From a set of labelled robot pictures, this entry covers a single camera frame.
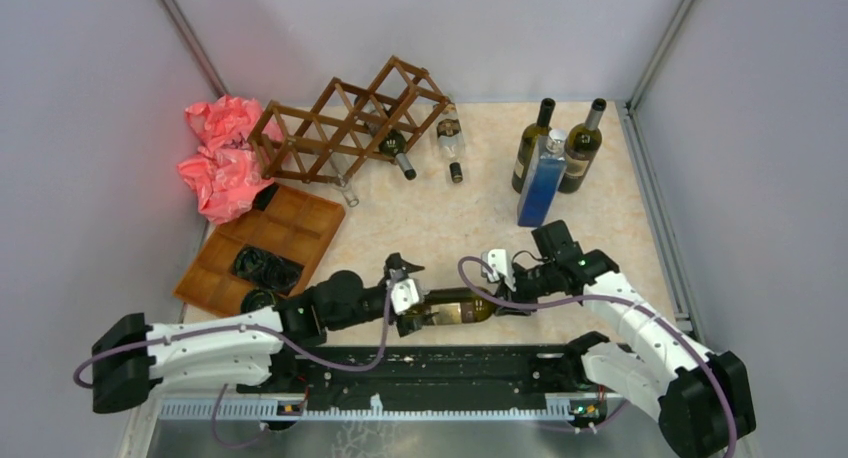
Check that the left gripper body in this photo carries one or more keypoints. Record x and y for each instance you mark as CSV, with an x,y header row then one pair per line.
x,y
406,326

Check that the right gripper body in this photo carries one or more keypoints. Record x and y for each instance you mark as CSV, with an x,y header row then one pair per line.
x,y
531,283

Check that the dark green wine bottle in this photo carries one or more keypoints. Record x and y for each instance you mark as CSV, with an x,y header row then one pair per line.
x,y
393,145
455,306

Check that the blue square glass bottle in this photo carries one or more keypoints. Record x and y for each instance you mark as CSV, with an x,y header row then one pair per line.
x,y
544,173

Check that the clear glass bottle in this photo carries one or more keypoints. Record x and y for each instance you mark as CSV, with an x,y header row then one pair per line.
x,y
340,182

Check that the dark green wine bottle front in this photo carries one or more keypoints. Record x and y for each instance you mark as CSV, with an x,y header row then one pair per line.
x,y
393,145

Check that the brown wooden wine rack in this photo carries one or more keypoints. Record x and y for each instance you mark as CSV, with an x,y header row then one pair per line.
x,y
295,144

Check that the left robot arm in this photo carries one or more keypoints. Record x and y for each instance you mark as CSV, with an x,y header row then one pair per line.
x,y
136,359

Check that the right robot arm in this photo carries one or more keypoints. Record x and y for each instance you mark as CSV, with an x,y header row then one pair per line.
x,y
649,336

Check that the dark wine bottle back left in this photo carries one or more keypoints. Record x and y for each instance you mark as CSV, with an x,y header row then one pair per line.
x,y
528,142

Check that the dark wine bottle back right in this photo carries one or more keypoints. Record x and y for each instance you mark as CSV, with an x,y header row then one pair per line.
x,y
582,145

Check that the clear labelled liquor bottle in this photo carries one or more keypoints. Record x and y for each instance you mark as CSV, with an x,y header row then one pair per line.
x,y
450,140

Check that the wooden compartment tray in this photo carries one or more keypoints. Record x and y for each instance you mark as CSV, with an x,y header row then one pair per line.
x,y
285,221

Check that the rolled dark belt lower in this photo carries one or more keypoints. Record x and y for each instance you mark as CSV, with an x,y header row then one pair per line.
x,y
257,299

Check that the rolled dark belt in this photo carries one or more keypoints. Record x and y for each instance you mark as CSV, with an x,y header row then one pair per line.
x,y
266,270
257,299

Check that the rolled dark belt upper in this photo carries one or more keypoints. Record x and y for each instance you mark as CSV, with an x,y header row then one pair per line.
x,y
266,270

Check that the pink plastic bag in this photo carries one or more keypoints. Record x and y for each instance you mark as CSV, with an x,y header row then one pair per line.
x,y
224,173

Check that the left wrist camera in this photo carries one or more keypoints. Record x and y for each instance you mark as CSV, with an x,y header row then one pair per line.
x,y
404,295

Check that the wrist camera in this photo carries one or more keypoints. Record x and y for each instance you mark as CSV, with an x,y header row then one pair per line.
x,y
404,295
497,268

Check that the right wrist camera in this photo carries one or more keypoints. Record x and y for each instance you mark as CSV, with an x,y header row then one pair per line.
x,y
497,268

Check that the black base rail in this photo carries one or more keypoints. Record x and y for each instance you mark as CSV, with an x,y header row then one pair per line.
x,y
475,383

